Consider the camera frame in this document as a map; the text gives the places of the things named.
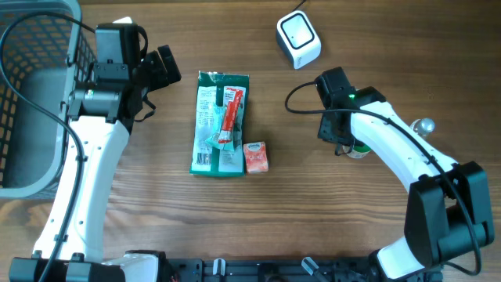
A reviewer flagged green glove package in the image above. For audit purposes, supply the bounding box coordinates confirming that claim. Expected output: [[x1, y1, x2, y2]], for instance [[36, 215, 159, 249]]
[[189, 71, 250, 177]]

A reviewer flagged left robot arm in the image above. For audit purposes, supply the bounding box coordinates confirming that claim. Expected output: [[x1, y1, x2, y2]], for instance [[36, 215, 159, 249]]
[[9, 23, 181, 281]]

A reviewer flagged grey plastic shopping basket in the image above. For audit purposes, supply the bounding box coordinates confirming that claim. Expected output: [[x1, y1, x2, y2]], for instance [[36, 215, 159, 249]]
[[1, 0, 96, 199]]

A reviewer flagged red toothpaste tube box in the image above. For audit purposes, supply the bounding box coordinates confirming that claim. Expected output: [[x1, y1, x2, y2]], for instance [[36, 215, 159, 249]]
[[218, 87, 244, 144]]

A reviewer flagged green lid jar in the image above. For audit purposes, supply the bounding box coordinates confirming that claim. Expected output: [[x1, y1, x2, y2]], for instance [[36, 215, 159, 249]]
[[342, 145, 371, 159]]

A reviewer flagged white barcode scanner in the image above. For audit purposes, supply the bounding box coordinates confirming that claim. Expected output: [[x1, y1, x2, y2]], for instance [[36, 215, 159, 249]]
[[276, 10, 322, 70]]

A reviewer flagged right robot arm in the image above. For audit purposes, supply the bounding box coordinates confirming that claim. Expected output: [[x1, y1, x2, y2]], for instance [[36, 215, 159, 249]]
[[312, 67, 495, 280]]

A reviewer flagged red tissue pack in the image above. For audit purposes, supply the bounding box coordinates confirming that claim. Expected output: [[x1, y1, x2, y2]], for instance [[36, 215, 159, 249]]
[[243, 142, 269, 174]]

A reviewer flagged yellow oil bottle grey cap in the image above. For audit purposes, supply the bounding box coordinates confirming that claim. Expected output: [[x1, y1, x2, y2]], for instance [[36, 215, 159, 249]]
[[410, 117, 435, 139]]

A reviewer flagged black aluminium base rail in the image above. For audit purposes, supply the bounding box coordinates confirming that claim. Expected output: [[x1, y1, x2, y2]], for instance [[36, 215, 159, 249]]
[[95, 256, 443, 282]]

